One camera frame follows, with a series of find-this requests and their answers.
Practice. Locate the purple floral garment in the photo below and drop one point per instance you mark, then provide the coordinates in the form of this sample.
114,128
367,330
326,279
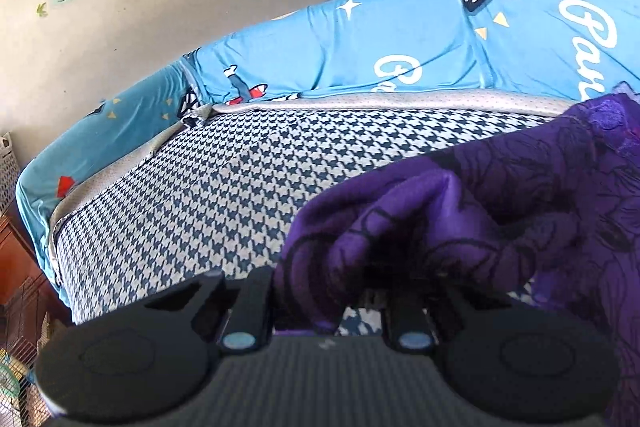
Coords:
475,207

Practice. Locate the houndstooth sofa seat cover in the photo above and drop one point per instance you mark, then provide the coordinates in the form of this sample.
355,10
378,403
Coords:
200,187

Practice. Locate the white plastic basket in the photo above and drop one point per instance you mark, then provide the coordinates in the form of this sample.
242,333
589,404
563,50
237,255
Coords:
7,172

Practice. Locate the blue printed sofa cover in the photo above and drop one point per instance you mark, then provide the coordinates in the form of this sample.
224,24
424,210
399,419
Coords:
400,37

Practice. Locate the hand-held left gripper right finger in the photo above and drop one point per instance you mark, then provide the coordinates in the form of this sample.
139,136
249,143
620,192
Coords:
405,312

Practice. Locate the wooden cabinet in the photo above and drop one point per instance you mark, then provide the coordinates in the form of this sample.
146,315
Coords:
20,257

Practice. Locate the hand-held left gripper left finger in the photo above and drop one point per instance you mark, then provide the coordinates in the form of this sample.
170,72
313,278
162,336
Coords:
257,292

